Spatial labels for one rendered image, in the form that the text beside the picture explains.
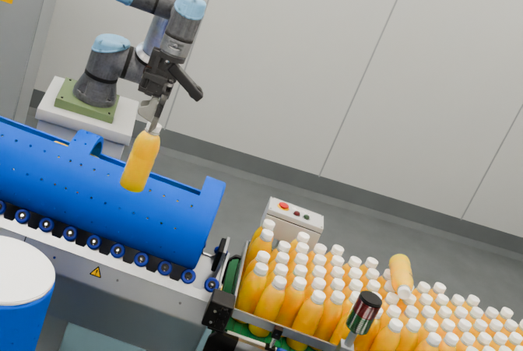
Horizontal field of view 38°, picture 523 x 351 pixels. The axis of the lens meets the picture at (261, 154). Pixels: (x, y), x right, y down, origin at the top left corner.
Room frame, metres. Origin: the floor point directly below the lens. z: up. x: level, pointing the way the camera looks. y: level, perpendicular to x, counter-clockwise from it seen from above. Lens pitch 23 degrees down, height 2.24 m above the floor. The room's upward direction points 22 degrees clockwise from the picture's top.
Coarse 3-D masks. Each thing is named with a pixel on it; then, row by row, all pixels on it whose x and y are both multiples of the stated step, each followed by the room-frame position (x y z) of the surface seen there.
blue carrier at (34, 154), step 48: (0, 144) 1.91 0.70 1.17; (48, 144) 1.95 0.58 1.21; (96, 144) 2.03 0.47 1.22; (0, 192) 1.90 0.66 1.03; (48, 192) 1.89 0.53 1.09; (96, 192) 1.91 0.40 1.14; (144, 192) 1.94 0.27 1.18; (192, 192) 2.19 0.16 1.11; (144, 240) 1.92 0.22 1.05; (192, 240) 1.92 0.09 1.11
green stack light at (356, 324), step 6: (354, 312) 1.71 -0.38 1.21; (348, 318) 1.72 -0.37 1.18; (354, 318) 1.70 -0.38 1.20; (360, 318) 1.70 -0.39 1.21; (348, 324) 1.71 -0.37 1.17; (354, 324) 1.70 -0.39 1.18; (360, 324) 1.70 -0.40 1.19; (366, 324) 1.70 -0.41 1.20; (354, 330) 1.70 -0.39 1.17; (360, 330) 1.70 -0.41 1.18; (366, 330) 1.70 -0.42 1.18
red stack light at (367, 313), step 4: (356, 300) 1.72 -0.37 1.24; (360, 300) 1.71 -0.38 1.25; (356, 304) 1.72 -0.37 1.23; (360, 304) 1.71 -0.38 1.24; (364, 304) 1.70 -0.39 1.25; (356, 308) 1.71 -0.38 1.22; (360, 308) 1.70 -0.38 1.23; (364, 308) 1.70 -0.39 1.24; (368, 308) 1.70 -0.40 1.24; (372, 308) 1.70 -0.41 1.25; (376, 308) 1.70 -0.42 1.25; (380, 308) 1.72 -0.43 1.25; (356, 312) 1.71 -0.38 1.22; (360, 312) 1.70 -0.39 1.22; (364, 312) 1.70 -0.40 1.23; (368, 312) 1.70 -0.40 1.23; (372, 312) 1.70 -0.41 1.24; (376, 312) 1.71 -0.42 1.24; (360, 316) 1.70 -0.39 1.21; (364, 316) 1.70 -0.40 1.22; (368, 316) 1.70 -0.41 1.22; (372, 316) 1.70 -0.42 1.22
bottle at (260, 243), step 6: (258, 240) 2.15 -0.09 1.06; (264, 240) 2.15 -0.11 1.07; (270, 240) 2.16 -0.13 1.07; (252, 246) 2.15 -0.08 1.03; (258, 246) 2.14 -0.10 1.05; (264, 246) 2.14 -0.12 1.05; (270, 246) 2.15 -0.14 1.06; (252, 252) 2.14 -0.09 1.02; (270, 252) 2.16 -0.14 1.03; (246, 258) 2.15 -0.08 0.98; (252, 258) 2.14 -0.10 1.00; (246, 264) 2.14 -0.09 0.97
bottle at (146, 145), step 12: (144, 132) 1.82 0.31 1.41; (144, 144) 1.80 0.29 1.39; (156, 144) 1.82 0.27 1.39; (132, 156) 1.80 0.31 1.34; (144, 156) 1.80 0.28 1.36; (132, 168) 1.80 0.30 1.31; (144, 168) 1.80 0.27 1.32; (120, 180) 1.81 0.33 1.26; (132, 180) 1.79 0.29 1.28; (144, 180) 1.81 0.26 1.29
